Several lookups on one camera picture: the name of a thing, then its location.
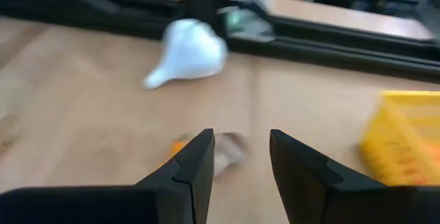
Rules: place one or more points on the large white garlic bulb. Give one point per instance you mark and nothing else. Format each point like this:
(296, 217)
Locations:
(192, 52)

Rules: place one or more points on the pale brown mushroom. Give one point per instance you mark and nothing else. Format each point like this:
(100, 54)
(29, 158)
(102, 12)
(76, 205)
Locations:
(230, 148)

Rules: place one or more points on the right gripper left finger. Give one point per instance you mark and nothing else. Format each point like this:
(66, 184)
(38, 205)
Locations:
(154, 203)

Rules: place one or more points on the black aluminium table frame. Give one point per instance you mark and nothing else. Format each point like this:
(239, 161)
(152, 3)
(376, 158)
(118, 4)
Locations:
(309, 50)

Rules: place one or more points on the yellow plastic basket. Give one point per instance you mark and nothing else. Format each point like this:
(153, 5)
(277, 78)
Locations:
(402, 148)

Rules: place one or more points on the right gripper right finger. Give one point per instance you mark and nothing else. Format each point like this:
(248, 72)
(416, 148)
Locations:
(343, 203)

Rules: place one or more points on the orange carrot toy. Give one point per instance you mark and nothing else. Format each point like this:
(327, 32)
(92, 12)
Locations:
(178, 147)

